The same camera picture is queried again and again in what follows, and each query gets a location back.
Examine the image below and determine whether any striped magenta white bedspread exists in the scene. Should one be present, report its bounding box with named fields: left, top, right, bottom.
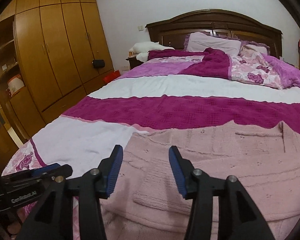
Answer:
left=3, top=49, right=300, bottom=177

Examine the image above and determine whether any lilac ruffled pillow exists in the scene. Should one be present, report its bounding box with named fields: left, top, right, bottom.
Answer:
left=185, top=32, right=241, bottom=56

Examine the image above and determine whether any dark wooden nightstand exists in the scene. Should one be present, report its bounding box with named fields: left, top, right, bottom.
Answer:
left=126, top=56, right=143, bottom=69

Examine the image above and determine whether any red bag on floor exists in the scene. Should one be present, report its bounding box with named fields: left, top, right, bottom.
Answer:
left=103, top=70, right=121, bottom=84

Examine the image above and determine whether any pink knitted sweater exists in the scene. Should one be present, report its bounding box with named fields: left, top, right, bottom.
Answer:
left=101, top=121, right=300, bottom=239

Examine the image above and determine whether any white plush toy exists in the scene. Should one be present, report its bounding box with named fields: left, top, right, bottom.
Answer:
left=129, top=41, right=173, bottom=63

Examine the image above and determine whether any dark wooden headboard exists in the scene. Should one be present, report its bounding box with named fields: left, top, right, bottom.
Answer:
left=146, top=9, right=282, bottom=58

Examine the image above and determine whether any white container on shelf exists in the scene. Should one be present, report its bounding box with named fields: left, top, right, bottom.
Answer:
left=7, top=74, right=25, bottom=96

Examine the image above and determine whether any black bag on wardrobe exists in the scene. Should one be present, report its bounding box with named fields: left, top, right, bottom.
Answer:
left=92, top=59, right=106, bottom=69

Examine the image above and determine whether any wooden wardrobe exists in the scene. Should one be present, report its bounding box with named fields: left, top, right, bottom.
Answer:
left=0, top=0, right=114, bottom=142

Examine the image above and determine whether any floral pink quilt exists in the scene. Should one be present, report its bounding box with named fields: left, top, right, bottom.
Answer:
left=229, top=53, right=300, bottom=89

